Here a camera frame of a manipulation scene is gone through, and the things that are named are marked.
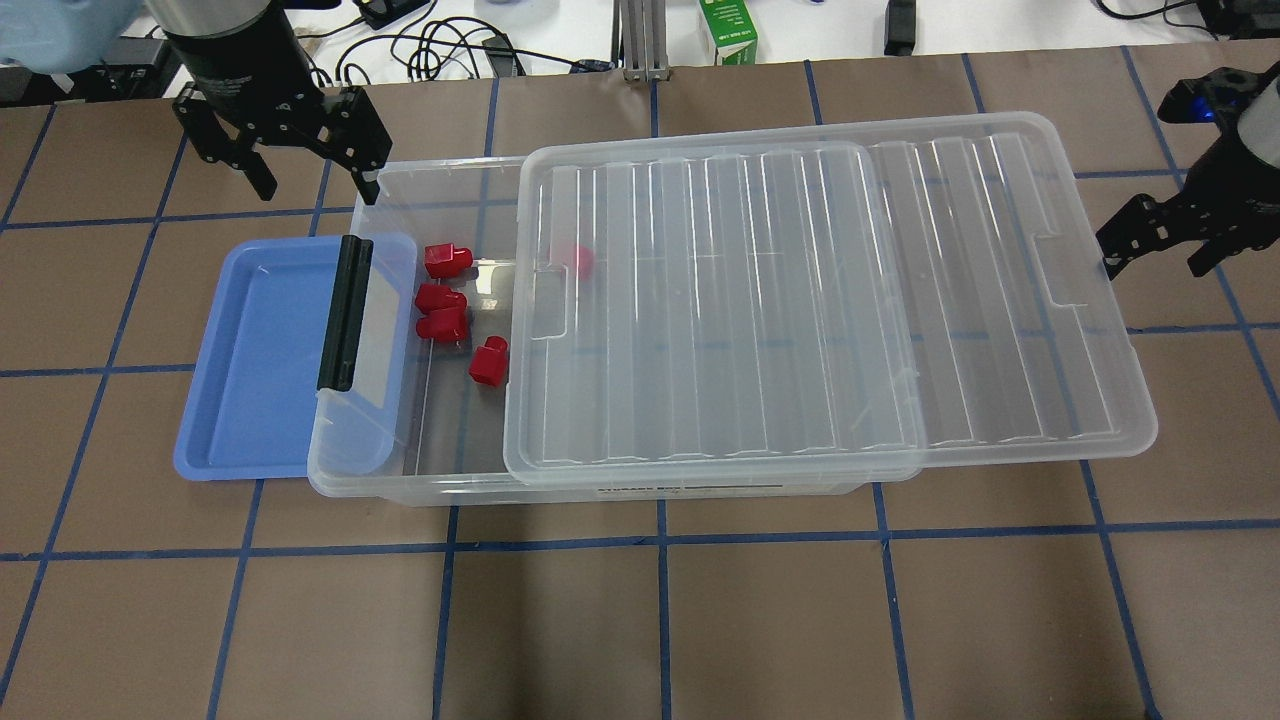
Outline red block top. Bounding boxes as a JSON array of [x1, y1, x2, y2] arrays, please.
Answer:
[[422, 242, 475, 281]]

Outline clear plastic box lid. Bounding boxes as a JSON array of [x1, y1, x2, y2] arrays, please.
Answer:
[[503, 111, 1158, 491]]

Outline green white carton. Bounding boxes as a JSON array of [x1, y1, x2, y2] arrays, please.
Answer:
[[696, 0, 760, 67]]

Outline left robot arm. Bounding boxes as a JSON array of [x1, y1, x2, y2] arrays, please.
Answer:
[[1, 1, 393, 205]]

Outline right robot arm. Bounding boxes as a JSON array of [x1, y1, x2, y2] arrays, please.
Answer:
[[484, 67, 1277, 278]]

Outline blue plastic tray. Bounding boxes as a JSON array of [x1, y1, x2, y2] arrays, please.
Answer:
[[174, 233, 420, 482]]

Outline black power adapter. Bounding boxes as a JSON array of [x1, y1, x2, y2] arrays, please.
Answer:
[[883, 0, 916, 56]]

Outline clear plastic storage box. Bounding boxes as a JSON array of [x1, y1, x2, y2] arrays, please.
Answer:
[[308, 143, 925, 506]]

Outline aluminium frame post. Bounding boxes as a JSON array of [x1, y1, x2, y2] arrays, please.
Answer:
[[612, 0, 669, 85]]

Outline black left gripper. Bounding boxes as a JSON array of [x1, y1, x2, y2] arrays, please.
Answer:
[[165, 20, 393, 206]]

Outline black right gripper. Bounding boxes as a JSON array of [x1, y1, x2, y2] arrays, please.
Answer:
[[1096, 68, 1279, 277]]

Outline red block bottom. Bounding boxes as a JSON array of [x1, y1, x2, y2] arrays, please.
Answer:
[[468, 334, 509, 387]]

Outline black box latch handle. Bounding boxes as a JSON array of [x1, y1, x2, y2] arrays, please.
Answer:
[[316, 234, 374, 392]]

